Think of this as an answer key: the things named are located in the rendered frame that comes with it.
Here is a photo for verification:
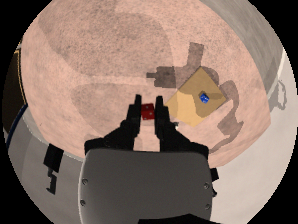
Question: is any tan flat mat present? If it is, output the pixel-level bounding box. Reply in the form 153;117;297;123
164;67;226;128

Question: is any red die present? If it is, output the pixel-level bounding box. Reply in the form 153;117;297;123
141;103;155;120

